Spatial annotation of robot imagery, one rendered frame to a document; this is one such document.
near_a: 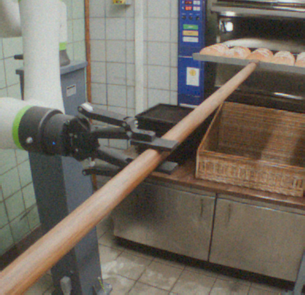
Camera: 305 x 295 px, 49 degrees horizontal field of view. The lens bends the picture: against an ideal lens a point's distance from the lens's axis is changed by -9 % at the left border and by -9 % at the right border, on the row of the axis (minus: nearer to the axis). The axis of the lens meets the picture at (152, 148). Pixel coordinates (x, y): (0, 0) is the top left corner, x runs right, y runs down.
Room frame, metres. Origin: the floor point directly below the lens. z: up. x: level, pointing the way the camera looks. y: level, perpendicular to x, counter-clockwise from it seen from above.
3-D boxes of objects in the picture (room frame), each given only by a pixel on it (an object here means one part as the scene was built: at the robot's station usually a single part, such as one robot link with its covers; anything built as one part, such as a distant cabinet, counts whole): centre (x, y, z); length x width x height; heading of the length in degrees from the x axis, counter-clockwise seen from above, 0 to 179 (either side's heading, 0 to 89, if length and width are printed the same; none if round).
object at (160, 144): (0.53, 0.00, 1.21); 0.07 x 0.03 x 0.01; 65
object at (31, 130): (0.63, 0.20, 1.19); 0.12 x 0.06 x 0.09; 155
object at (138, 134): (0.54, 0.02, 1.23); 0.05 x 0.01 x 0.03; 65
